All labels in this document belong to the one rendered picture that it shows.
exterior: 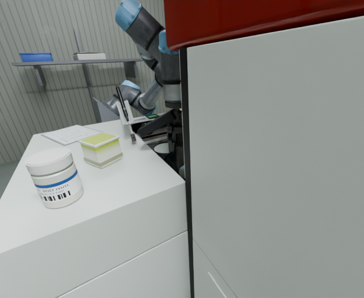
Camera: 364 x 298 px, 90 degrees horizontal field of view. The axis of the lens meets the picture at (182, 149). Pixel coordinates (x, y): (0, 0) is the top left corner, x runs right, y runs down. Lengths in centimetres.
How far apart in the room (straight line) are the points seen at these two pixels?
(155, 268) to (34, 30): 321
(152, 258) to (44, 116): 311
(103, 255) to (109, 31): 326
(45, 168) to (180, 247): 36
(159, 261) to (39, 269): 24
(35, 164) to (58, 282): 21
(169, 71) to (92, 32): 301
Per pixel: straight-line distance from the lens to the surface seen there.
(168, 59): 45
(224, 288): 46
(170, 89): 45
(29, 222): 43
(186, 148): 35
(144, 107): 122
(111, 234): 41
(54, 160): 38
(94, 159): 51
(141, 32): 56
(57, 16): 341
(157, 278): 58
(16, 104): 344
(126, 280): 52
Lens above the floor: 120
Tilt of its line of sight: 25 degrees down
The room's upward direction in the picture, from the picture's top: 3 degrees counter-clockwise
